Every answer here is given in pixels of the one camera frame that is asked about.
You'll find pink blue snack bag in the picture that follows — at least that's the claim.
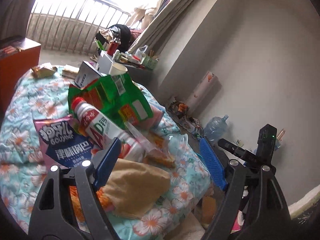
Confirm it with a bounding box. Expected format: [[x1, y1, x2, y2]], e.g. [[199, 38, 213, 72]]
[[33, 114, 101, 168]]

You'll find brown paper bag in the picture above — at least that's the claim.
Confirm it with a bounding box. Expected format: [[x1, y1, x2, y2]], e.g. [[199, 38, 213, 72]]
[[98, 159, 170, 219]]

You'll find white AD milk bottle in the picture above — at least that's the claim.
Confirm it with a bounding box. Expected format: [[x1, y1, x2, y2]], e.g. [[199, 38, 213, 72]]
[[71, 97, 145, 163]]

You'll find green snack bag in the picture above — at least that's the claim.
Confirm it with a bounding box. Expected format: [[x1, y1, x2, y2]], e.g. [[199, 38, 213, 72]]
[[68, 73, 153, 129]]

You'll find blue white carton box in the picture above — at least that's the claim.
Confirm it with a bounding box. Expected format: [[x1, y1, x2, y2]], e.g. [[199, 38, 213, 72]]
[[74, 61, 103, 88]]

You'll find empty water jug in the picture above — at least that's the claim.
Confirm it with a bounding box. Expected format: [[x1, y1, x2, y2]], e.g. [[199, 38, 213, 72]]
[[204, 114, 228, 142]]

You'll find white rolled poster tube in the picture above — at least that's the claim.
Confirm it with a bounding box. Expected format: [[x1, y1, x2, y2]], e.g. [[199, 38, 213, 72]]
[[185, 71, 218, 115]]

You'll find floral teal quilt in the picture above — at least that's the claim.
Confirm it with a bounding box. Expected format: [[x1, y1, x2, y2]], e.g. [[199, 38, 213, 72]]
[[1, 71, 211, 239]]

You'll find gold snack wrapper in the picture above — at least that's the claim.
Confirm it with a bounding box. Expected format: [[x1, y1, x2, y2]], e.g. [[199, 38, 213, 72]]
[[31, 65, 57, 79]]

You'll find green plastic basket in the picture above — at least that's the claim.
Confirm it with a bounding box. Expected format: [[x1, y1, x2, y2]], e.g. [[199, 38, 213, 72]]
[[140, 53, 159, 70]]

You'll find grey side cabinet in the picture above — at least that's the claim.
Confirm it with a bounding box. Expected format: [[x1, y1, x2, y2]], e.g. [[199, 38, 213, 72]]
[[96, 50, 154, 87]]

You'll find white paper cup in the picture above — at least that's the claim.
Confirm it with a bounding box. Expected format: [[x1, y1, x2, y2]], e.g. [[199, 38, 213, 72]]
[[108, 62, 127, 76]]

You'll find beige curtain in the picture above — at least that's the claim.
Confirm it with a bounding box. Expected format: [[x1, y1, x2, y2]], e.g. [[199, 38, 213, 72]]
[[128, 0, 194, 53]]

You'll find red wooden nightstand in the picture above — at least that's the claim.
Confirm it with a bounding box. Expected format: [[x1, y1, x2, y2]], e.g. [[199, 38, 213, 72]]
[[0, 36, 41, 114]]

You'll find red thermos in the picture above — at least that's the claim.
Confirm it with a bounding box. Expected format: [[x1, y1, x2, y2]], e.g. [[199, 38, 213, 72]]
[[107, 38, 121, 56]]

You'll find black bag on cabinet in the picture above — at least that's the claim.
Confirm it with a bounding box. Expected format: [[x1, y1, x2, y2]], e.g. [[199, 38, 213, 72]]
[[107, 24, 131, 53]]

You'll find balcony railing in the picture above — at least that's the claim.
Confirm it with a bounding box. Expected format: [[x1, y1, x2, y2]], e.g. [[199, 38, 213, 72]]
[[26, 0, 130, 55]]

